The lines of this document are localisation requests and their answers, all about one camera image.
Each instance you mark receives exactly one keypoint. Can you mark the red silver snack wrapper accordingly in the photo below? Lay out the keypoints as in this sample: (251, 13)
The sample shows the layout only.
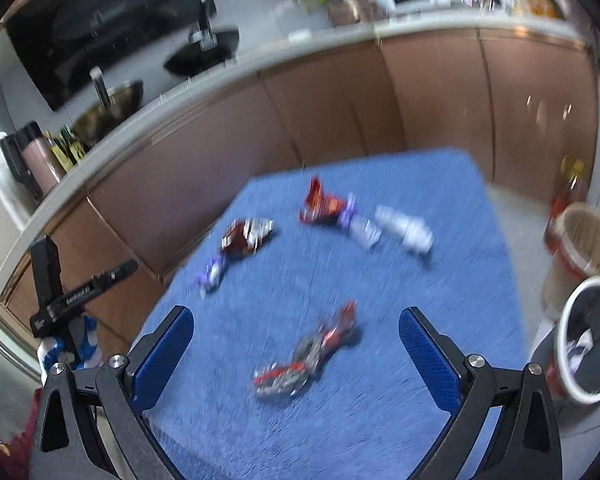
(308, 358)

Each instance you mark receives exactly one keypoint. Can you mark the blue towel table cover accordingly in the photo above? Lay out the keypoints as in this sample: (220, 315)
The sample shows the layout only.
(368, 415)

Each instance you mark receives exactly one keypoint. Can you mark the pink thermos jug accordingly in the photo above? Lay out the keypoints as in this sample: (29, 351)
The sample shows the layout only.
(30, 159)

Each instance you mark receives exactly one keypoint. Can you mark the copper rice cooker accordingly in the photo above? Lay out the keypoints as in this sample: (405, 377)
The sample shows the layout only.
(352, 12)

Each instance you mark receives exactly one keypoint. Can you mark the black range hood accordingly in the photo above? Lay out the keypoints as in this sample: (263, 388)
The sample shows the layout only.
(58, 42)

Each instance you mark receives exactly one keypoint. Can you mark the brown kitchen cabinets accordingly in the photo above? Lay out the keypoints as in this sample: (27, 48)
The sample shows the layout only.
(517, 101)

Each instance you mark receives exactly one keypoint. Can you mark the cooking oil bottle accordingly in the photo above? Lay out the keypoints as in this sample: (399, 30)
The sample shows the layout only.
(570, 188)

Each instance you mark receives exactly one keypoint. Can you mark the dark red foil wrapper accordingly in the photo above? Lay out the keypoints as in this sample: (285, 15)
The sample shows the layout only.
(244, 237)

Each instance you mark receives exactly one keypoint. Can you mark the purple white wrapper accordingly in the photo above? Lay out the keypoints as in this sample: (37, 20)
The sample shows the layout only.
(358, 227)

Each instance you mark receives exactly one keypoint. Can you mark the dark sauce bottles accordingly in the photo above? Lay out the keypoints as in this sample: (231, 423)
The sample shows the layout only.
(66, 147)

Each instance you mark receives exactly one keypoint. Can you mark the white rimmed trash bin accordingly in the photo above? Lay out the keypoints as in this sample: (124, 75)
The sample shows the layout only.
(569, 349)

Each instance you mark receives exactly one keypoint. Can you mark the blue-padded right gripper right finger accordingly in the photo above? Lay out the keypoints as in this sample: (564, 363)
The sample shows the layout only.
(524, 442)

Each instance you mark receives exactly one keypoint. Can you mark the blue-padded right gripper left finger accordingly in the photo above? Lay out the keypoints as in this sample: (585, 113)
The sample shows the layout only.
(66, 442)

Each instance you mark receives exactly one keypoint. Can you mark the black wok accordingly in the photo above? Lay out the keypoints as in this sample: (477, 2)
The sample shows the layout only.
(205, 47)

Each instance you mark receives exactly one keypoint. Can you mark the white plastic bag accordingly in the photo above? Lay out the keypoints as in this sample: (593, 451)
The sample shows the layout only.
(414, 234)

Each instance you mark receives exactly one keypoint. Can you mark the purple candy wrapper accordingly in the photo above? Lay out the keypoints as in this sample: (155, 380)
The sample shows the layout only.
(211, 278)

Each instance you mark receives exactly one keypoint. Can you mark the blue white gloved left hand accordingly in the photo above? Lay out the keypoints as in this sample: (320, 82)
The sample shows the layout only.
(79, 348)

